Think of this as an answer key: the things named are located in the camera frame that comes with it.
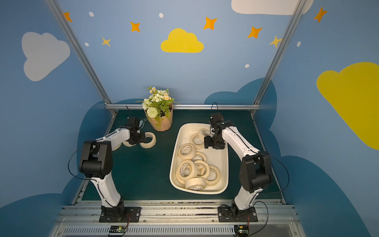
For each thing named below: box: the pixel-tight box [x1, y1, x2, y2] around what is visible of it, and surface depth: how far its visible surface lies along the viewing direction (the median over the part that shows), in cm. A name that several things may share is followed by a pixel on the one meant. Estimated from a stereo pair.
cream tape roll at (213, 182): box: [205, 164, 221, 187], surface depth 85 cm
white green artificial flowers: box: [134, 85, 181, 129], surface depth 88 cm
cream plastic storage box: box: [169, 122, 229, 195], surface depth 88 cm
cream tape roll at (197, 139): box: [190, 132, 205, 148], surface depth 103 cm
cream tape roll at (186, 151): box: [177, 143, 196, 159], surface depth 97 cm
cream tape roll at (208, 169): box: [200, 159, 210, 179], surface depth 86 cm
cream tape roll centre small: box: [190, 151, 207, 163], surface depth 95 cm
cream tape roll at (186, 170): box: [175, 159, 198, 186], surface depth 84 cm
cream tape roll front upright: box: [184, 177, 207, 191], surface depth 78 cm
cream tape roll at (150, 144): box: [139, 131, 157, 149], surface depth 103 cm
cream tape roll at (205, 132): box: [200, 127, 211, 138], surface depth 106 cm
